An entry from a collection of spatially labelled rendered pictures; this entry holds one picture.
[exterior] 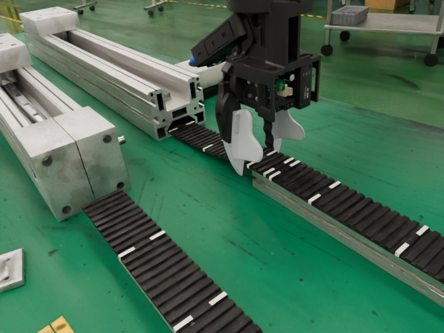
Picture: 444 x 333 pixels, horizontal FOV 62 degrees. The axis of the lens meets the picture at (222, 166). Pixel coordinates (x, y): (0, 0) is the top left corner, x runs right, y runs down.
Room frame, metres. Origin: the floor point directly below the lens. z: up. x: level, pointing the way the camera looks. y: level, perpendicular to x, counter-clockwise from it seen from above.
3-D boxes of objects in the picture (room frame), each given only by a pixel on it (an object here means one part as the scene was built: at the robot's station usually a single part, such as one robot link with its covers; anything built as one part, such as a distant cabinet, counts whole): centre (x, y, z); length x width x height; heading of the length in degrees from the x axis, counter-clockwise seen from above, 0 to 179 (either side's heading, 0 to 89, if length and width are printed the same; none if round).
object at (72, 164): (0.43, 0.18, 0.83); 0.12 x 0.09 x 0.10; 125
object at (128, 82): (0.89, 0.29, 0.82); 0.80 x 0.10 x 0.09; 35
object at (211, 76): (0.73, 0.03, 0.81); 0.10 x 0.08 x 0.06; 125
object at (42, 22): (1.10, 0.43, 0.87); 0.16 x 0.11 x 0.07; 35
